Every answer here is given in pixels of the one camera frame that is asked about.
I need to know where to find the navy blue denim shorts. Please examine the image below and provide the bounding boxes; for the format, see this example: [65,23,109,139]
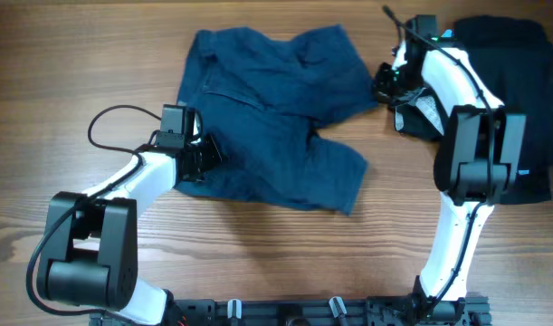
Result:
[177,25,377,215]

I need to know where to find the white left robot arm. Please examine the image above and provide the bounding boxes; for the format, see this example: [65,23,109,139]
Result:
[25,104,222,325]

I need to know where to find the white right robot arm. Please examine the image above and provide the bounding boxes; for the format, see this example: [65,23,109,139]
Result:
[375,6,526,321]

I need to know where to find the black shorts with blue lining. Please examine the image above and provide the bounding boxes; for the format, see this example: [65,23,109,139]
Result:
[393,14,553,205]

